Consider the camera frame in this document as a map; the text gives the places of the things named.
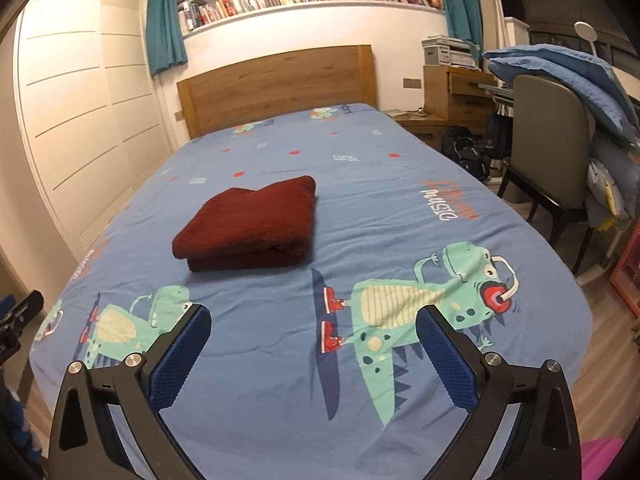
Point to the teal curtain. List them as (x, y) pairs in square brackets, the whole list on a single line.
[(165, 25), (460, 10)]

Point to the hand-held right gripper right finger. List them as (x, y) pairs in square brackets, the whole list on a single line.
[(450, 365)]

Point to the white printer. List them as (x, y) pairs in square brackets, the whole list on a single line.
[(447, 52)]

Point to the white wardrobe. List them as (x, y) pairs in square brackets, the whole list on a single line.
[(75, 110)]

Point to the blue quilt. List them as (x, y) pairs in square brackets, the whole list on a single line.
[(565, 70)]

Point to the wooden headboard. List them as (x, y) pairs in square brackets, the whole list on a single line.
[(275, 90)]

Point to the wooden bedside table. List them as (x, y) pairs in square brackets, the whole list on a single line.
[(420, 127)]

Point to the grey chair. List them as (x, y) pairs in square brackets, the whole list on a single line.
[(545, 130)]

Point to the black backpack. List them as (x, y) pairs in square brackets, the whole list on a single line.
[(465, 155)]

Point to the pink storage crate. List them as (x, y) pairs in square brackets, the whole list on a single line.
[(627, 275)]

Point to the dark tote bag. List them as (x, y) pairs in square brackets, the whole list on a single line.
[(497, 137)]

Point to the blue dinosaur print bed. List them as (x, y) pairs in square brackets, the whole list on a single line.
[(350, 200)]

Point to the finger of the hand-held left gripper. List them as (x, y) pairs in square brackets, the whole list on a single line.
[(22, 325)]

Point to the grey wall socket panel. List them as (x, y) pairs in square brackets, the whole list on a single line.
[(411, 82)]

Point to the white round lamp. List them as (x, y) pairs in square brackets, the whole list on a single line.
[(586, 32)]

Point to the dark red knit sweater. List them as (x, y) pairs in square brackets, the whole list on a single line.
[(250, 220)]

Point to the pile of folded bedding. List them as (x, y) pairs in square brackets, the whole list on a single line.
[(612, 185)]

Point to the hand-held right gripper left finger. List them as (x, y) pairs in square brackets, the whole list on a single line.
[(180, 360)]

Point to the pink plastic stool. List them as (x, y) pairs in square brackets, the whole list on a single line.
[(602, 460)]

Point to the wooden drawer cabinet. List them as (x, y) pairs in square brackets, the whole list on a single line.
[(460, 92)]

